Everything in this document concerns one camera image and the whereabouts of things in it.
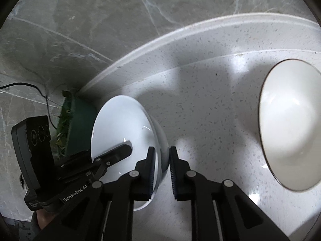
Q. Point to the small white bowl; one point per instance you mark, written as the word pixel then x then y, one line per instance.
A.
pixel 120 125

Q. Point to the leafy green vegetables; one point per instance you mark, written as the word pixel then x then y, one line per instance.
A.
pixel 62 133

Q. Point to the person's left forearm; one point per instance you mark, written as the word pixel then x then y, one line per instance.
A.
pixel 46 219

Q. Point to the dark-rimmed floral bowl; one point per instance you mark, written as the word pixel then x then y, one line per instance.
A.
pixel 291 120

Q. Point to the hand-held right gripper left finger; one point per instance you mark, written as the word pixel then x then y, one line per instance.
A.
pixel 151 172

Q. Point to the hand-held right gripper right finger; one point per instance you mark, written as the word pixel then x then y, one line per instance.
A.
pixel 173 174

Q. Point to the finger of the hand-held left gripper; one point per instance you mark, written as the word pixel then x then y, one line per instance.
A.
pixel 75 159
pixel 116 154

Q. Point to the green plastic basin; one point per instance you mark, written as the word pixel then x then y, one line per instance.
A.
pixel 80 128

